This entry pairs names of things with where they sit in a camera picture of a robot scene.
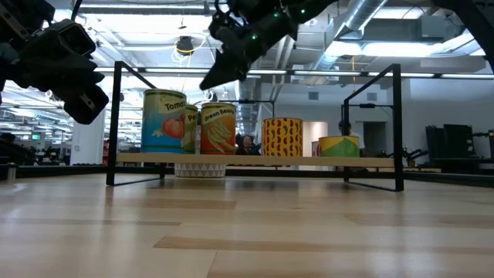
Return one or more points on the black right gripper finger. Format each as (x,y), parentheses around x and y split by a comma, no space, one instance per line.
(225,71)

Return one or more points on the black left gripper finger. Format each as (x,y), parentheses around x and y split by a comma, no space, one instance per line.
(88,106)

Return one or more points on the orange green beans can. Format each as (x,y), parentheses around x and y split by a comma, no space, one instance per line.
(218,131)

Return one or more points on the green peas can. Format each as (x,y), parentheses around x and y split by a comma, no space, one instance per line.
(190,131)

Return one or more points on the blue tomato can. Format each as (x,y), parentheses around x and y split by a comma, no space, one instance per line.
(162,123)

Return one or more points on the yellow chili bean pattern can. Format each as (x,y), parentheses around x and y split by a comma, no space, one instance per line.
(283,137)

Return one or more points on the white red labelled can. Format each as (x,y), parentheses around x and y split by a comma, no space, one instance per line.
(315,150)

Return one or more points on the yellow green mushroom can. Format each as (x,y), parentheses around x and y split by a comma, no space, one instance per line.
(339,146)

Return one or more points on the black idle robot arm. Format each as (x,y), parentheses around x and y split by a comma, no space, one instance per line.
(413,155)

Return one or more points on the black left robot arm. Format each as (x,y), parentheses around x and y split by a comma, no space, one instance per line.
(27,11)

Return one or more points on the long white light strip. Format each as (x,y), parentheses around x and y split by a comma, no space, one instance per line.
(328,73)

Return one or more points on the grey triangle pattern plant pot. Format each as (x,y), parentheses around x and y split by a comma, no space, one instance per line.
(200,170)

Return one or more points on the black equipment cabinet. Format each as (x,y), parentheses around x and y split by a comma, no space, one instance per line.
(457,139)

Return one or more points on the black work table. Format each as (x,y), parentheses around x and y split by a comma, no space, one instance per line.
(463,163)

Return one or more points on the corrugated silver duct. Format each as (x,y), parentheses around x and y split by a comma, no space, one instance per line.
(249,90)

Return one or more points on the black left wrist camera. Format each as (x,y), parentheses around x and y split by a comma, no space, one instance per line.
(75,38)

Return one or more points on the black dome camera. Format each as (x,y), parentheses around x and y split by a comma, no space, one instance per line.
(185,45)

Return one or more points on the black table edge rail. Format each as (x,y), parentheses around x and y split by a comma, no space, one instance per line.
(58,171)

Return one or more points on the wall air vent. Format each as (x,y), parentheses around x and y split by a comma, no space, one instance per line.
(371,96)
(313,95)

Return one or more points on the wooden shelf with black frame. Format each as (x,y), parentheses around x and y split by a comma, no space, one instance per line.
(251,160)

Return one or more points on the round silver air duct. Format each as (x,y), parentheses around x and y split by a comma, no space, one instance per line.
(363,13)

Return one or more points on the black gantry frame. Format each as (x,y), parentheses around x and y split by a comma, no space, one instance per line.
(366,105)

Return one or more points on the grey rectangular air duct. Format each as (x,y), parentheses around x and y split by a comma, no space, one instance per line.
(393,31)

